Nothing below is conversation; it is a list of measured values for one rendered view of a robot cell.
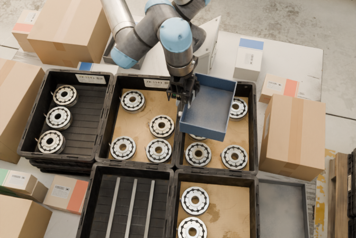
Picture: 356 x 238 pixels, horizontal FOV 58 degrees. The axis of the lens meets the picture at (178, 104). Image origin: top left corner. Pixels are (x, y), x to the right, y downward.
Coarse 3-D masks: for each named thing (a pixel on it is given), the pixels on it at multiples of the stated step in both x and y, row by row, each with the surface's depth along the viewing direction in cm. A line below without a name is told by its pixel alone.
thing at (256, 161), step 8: (256, 112) 126; (256, 120) 124; (256, 128) 122; (256, 136) 121; (256, 144) 119; (176, 152) 118; (256, 152) 118; (176, 160) 117; (256, 160) 116; (176, 168) 117; (184, 168) 115; (192, 168) 115; (208, 168) 115; (216, 168) 115; (256, 168) 115
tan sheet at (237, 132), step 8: (232, 128) 134; (240, 128) 133; (232, 136) 132; (240, 136) 132; (184, 144) 130; (208, 144) 130; (216, 144) 130; (224, 144) 130; (232, 144) 130; (240, 144) 130; (248, 144) 130; (216, 152) 128; (248, 152) 128; (184, 160) 127; (216, 160) 127; (248, 160) 127; (224, 168) 125; (248, 168) 125
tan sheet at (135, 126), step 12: (144, 96) 142; (156, 96) 142; (120, 108) 140; (144, 108) 139; (156, 108) 139; (168, 108) 139; (120, 120) 137; (132, 120) 136; (144, 120) 136; (120, 132) 134; (132, 132) 134; (144, 132) 134; (144, 144) 131; (144, 156) 128
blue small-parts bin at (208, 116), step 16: (208, 80) 112; (224, 80) 109; (208, 96) 113; (224, 96) 113; (192, 112) 110; (208, 112) 110; (224, 112) 110; (192, 128) 102; (208, 128) 100; (224, 128) 107
